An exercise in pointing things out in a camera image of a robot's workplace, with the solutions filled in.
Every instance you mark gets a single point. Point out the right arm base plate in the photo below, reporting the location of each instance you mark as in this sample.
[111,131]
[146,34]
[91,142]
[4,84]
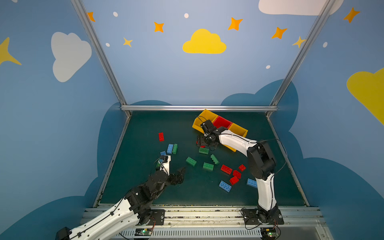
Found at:
[259,216]

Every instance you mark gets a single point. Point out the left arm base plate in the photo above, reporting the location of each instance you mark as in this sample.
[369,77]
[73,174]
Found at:
[153,217]

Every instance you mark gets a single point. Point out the light blue lego brick right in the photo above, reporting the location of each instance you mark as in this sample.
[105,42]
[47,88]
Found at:
[252,183]

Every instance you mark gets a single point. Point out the green lego brick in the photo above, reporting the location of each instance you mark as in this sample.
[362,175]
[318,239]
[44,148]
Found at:
[204,151]
[175,149]
[208,167]
[214,159]
[191,161]

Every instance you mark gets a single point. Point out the aluminium right corner post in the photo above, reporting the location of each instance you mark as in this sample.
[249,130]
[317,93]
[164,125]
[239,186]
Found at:
[311,37]

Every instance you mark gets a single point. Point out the green circuit board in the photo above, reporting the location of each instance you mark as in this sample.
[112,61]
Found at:
[143,232]
[270,233]

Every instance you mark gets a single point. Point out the yellow bin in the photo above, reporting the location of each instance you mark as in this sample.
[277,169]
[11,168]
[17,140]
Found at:
[236,129]
[201,118]

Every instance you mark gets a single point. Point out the green lego brick beside blue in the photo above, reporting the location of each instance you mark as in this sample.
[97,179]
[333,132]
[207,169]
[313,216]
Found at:
[175,149]

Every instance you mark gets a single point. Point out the aluminium corner post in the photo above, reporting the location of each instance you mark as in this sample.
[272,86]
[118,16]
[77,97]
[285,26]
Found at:
[88,26]
[311,37]

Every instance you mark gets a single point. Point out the yellow bin far left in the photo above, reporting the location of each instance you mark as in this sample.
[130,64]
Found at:
[201,118]

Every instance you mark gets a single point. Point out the aluminium back frame rail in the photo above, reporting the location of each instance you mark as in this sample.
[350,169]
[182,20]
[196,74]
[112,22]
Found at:
[199,108]

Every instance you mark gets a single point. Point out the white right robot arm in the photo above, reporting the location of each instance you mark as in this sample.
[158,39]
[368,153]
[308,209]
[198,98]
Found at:
[261,160]

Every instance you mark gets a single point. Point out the small red lego brick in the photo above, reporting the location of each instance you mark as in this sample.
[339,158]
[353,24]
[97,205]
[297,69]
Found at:
[242,168]

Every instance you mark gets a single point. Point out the green circuit board right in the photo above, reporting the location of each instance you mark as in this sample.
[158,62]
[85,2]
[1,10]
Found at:
[270,233]

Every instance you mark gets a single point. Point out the aluminium left corner post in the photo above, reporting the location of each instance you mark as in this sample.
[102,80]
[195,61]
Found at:
[88,26]

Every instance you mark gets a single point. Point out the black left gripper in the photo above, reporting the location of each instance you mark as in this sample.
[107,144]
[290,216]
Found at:
[174,178]

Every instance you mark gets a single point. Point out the light blue lego brick front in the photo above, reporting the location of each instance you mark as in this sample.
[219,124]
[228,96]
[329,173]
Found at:
[224,186]

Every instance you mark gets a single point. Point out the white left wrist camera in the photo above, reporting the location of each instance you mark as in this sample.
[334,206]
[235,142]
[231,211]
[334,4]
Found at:
[164,164]

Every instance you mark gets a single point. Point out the red middle bin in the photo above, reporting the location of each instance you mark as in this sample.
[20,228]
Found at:
[222,122]

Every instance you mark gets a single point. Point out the red long lego brick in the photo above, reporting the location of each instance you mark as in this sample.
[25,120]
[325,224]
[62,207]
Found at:
[226,169]

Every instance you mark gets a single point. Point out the yellow bin near right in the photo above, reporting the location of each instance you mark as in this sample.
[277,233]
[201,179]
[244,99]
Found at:
[236,129]

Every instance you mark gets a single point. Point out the green circuit board left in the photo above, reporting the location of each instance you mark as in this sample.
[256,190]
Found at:
[143,232]

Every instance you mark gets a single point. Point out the front aluminium rail bed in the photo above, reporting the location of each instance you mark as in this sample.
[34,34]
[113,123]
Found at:
[227,223]

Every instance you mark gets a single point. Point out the light blue lego brick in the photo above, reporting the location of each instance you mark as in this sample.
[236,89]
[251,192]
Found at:
[224,186]
[252,183]
[170,149]

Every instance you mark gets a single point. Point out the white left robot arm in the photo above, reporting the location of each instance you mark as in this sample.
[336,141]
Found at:
[131,210]

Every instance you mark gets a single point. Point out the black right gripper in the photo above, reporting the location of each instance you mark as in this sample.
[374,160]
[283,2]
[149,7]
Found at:
[207,138]

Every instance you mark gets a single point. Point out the light blue lego brick upper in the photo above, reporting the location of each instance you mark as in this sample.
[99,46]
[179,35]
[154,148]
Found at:
[170,149]

